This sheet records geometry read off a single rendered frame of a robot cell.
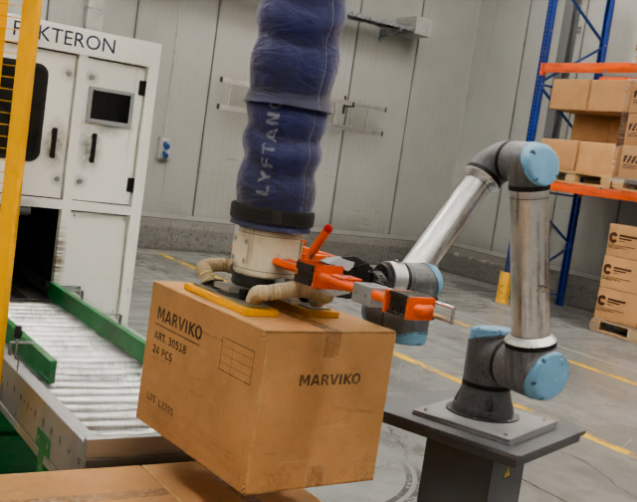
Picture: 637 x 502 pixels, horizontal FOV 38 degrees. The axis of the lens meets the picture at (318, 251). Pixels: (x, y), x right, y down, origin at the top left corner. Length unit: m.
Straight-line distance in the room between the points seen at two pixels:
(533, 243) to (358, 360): 0.64
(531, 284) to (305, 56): 0.91
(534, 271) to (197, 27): 10.04
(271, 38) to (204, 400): 0.93
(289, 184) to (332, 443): 0.66
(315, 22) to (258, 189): 0.44
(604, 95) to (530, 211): 8.56
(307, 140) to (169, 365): 0.71
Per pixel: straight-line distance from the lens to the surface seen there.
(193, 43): 12.34
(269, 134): 2.37
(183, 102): 12.28
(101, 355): 3.98
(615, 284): 10.74
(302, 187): 2.38
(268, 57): 2.37
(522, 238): 2.64
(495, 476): 2.89
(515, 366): 2.73
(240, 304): 2.32
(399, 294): 1.97
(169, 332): 2.55
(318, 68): 2.37
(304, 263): 2.24
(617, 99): 11.01
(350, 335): 2.29
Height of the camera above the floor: 1.48
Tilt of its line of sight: 6 degrees down
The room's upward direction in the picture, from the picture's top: 8 degrees clockwise
